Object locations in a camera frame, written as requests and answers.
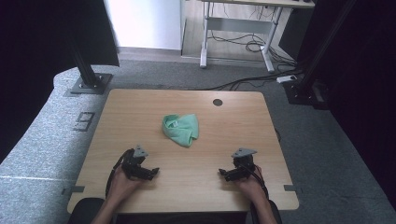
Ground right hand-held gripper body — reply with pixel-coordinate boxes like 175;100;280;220
231;147;258;180

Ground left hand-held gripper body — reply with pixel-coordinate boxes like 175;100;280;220
120;144;149;180

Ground green terry towel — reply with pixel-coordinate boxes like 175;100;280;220
161;113;200;148

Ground person's right hand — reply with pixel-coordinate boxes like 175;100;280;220
233;166;268;203

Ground person's left hand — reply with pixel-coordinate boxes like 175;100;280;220
106;166;146;203

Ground person's dark clothed lap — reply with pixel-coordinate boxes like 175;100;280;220
67;197;283;224

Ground black metal stand square base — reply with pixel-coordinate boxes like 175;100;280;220
68;40;114;95

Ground black metal stand dark base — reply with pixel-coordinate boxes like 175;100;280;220
282;0;359;110

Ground white power strip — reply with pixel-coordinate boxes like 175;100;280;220
276;74;299;84

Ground dark curtain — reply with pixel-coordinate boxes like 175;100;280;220
295;0;396;210
0;0;120;164

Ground white partition panel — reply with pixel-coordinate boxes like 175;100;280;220
104;0;187;51

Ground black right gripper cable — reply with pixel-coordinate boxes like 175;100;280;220
246;163;271;200

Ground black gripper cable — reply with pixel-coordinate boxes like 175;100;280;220
246;163;271;200
105;148;134;199

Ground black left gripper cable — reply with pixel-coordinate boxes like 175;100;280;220
105;148;134;199

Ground long black floor cable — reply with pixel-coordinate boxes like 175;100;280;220
199;69;304;91

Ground tangled black floor cables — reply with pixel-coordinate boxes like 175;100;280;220
207;31;298;67

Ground white metal frame desk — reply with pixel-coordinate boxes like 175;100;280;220
199;0;316;74

